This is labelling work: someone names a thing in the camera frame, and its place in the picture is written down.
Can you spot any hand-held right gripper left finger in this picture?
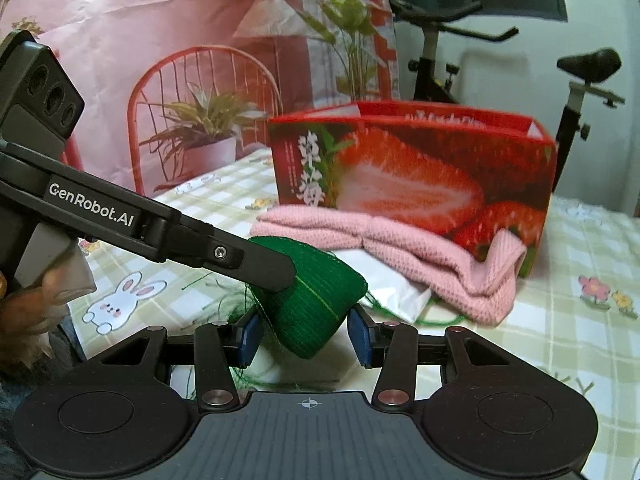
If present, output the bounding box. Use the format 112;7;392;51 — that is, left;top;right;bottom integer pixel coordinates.
87;305;263;413

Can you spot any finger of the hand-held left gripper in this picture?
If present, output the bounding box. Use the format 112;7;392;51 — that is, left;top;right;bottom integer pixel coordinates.
162;212;297;293

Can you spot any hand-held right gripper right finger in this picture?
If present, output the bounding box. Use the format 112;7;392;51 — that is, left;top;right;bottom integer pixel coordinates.
347;305;532;413

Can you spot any green knitted cloth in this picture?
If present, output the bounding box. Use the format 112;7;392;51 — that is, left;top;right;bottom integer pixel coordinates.
247;235;370;360

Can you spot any pink knitted scarf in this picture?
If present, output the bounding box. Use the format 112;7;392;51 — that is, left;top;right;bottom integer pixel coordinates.
256;206;529;327

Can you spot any red strawberry print box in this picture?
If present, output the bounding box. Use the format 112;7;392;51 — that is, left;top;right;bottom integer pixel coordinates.
267;100;558;279

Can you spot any person's left hand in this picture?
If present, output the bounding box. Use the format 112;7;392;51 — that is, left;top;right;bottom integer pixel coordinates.
0;266;71;322

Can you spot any white plastic bag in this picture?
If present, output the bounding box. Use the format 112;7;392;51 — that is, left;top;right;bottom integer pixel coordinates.
172;247;434;396

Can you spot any pink printed backdrop cloth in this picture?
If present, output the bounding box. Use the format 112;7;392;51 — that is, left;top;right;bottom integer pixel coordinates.
0;0;401;199

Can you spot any checked cartoon tablecloth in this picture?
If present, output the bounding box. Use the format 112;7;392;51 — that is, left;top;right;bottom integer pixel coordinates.
65;147;640;461

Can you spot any black exercise bike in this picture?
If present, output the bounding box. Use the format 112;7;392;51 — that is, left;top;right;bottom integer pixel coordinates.
387;0;626;194

